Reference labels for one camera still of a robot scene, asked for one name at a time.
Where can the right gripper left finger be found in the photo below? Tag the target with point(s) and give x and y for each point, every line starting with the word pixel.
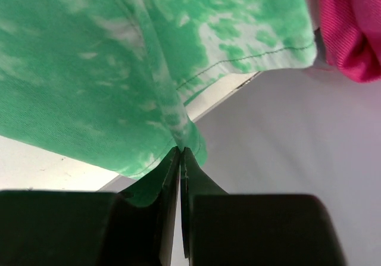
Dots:
pixel 132 227

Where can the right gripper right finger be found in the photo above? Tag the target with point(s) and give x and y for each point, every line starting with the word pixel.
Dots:
pixel 219 228

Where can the green tie-dye trousers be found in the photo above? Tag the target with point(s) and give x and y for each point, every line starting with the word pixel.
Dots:
pixel 93 89

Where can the folded pink trousers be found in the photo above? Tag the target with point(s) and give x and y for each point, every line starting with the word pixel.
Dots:
pixel 351 35

